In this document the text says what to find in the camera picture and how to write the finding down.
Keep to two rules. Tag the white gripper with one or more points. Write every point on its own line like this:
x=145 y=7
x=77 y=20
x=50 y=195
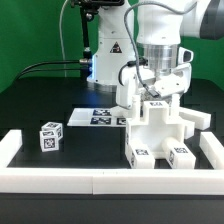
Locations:
x=162 y=72

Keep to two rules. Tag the white chair seat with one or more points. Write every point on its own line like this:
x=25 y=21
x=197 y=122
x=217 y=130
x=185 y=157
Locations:
x=145 y=135

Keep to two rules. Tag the white chair back piece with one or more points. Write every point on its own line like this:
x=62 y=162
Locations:
x=193 y=118

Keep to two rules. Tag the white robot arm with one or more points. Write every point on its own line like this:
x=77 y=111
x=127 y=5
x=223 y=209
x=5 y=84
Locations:
x=139 y=50

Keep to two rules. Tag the white marker tag sheet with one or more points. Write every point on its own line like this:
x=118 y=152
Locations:
x=95 y=117

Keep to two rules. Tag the white U-shaped fence wall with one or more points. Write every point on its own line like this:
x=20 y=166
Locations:
x=101 y=181

